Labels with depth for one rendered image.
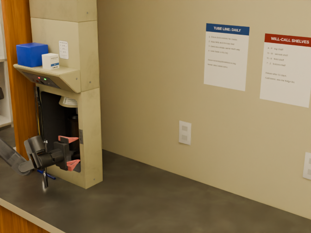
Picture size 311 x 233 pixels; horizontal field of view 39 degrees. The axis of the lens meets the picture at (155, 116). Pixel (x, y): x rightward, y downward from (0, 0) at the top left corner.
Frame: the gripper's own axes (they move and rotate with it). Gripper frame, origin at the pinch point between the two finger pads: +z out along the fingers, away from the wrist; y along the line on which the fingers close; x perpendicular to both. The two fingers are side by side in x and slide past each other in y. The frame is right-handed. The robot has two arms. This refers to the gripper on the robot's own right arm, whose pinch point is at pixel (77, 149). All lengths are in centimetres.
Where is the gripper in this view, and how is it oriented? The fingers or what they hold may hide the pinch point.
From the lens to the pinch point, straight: 187.9
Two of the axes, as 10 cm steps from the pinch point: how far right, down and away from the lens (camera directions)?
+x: -7.6, -1.3, 6.3
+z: 6.5, -2.0, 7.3
